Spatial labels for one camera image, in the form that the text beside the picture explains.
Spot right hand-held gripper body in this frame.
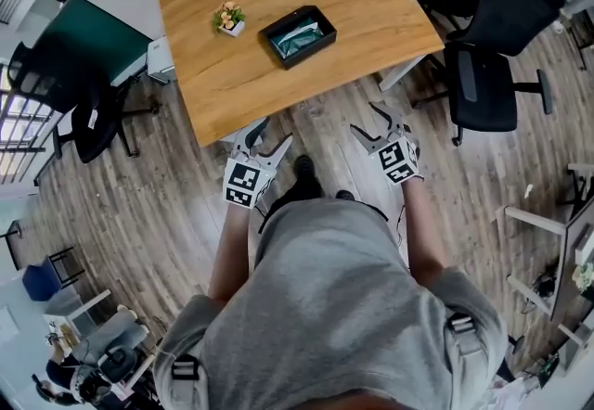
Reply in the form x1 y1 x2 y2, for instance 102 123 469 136
365 122 426 187

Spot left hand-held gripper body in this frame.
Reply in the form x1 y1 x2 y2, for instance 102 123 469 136
222 144 278 211

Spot green and white packet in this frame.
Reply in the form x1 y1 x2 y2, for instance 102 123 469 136
271 17 322 60

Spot person's right forearm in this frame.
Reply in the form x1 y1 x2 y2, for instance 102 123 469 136
401 175 449 282

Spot person's left forearm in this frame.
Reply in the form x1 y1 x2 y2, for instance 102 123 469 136
207 201 254 305

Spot person's black trousers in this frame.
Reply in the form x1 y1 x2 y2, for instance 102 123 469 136
257 175 389 233

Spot white table leg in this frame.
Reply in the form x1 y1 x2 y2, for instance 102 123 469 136
378 54 431 92

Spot black storage box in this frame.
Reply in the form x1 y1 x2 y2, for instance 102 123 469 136
257 5 338 71

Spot white drawer unit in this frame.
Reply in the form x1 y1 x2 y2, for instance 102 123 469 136
147 34 177 85

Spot small potted flower plant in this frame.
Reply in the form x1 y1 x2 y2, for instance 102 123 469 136
212 1 247 39

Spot person's grey shirt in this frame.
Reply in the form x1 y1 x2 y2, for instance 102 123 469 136
152 197 510 410

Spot green partition panel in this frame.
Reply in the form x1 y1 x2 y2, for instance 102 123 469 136
34 0 154 89

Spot small white table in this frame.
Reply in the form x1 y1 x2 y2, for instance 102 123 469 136
42 289 113 340

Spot small white flower plant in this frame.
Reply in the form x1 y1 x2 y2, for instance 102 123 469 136
571 262 594 293

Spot blue chair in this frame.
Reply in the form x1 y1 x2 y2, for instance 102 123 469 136
21 246 87 303

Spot grey shoulder strap with buckle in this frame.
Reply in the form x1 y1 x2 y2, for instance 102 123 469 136
444 311 488 370
169 352 203 410

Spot grey desk with white frame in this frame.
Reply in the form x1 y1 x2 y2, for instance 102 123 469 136
494 199 594 322

